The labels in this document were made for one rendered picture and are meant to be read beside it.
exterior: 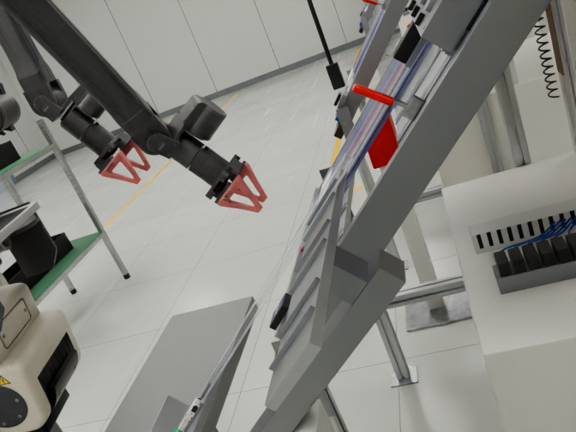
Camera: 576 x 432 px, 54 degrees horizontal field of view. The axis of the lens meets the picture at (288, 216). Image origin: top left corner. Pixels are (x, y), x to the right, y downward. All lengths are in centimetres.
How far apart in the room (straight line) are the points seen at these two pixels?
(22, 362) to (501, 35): 102
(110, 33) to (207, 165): 967
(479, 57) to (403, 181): 19
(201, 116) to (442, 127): 44
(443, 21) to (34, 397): 101
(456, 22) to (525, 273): 48
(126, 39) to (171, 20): 91
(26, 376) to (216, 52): 906
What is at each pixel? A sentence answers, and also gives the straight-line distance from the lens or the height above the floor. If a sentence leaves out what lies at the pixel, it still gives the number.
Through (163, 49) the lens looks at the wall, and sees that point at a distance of 1034.
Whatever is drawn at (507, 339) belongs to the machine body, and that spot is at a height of 62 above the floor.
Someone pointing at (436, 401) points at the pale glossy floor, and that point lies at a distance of 184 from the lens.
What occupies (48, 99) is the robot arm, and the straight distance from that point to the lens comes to 130.
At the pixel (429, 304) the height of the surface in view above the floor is 4.
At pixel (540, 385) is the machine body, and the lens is 103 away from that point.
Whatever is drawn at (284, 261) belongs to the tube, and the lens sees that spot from 68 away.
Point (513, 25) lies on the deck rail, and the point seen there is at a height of 110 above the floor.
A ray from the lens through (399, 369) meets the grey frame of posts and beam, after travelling 192.
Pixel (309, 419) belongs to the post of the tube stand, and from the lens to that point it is 68.
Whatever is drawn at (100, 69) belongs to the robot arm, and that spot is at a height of 124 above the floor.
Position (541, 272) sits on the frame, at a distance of 109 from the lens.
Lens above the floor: 124
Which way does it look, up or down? 21 degrees down
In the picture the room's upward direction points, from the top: 23 degrees counter-clockwise
